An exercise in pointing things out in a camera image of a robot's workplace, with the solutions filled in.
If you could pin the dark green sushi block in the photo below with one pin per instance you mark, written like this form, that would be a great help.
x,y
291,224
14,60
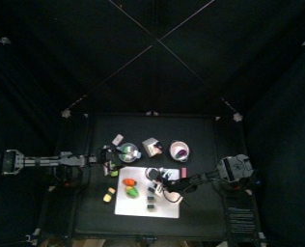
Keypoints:
x,y
151,190
151,198
150,207

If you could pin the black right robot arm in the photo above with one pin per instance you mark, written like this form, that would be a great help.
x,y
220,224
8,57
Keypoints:
x,y
210,177

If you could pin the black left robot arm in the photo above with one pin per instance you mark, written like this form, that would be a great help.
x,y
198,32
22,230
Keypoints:
x,y
43,160

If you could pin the white and green sushi piece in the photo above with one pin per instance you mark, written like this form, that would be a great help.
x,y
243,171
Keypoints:
x,y
124,156

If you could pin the small bright green toy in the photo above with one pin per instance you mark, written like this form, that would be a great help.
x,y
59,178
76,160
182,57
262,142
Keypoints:
x,y
114,173

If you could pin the black round dish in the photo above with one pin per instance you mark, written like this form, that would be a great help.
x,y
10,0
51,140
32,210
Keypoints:
x,y
152,174

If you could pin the pale blue-white box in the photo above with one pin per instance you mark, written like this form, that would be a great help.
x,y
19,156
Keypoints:
x,y
171,174

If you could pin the white flat card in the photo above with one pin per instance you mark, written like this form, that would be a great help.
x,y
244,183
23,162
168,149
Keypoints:
x,y
118,139

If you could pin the pink flat eraser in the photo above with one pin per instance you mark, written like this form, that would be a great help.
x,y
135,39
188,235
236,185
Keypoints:
x,y
183,172

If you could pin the green toy vegetable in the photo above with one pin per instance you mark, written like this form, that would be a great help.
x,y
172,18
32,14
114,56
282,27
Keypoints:
x,y
132,192

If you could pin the orange toy food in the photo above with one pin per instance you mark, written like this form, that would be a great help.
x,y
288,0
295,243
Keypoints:
x,y
128,182

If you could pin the white cutting board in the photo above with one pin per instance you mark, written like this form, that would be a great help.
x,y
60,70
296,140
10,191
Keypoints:
x,y
132,205

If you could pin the purple toy food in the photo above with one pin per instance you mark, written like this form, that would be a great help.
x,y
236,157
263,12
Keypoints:
x,y
182,153

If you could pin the white and pink bowl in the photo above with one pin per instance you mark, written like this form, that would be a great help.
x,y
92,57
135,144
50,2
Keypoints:
x,y
176,148

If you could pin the white printed label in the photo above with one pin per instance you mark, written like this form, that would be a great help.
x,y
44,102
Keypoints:
x,y
240,220

